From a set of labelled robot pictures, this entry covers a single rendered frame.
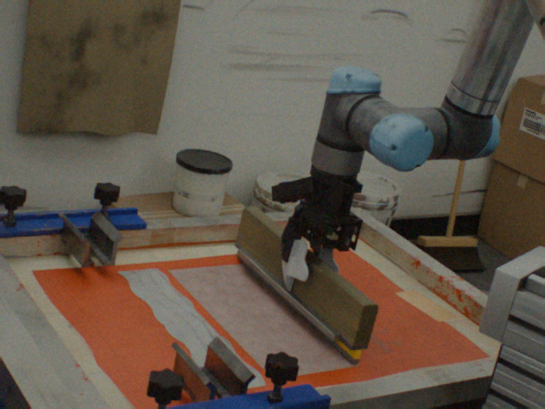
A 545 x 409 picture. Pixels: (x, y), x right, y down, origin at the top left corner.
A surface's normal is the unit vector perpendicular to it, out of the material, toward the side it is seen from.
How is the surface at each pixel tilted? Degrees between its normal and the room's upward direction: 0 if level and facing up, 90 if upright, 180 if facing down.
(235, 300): 0
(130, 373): 0
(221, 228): 90
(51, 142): 90
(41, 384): 0
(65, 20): 88
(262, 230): 88
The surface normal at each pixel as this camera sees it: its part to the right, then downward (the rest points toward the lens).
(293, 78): 0.51, 0.39
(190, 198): -0.26, 0.35
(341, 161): 0.08, 0.41
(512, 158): -0.80, 0.08
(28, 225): 0.18, -0.92
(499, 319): -0.61, 0.18
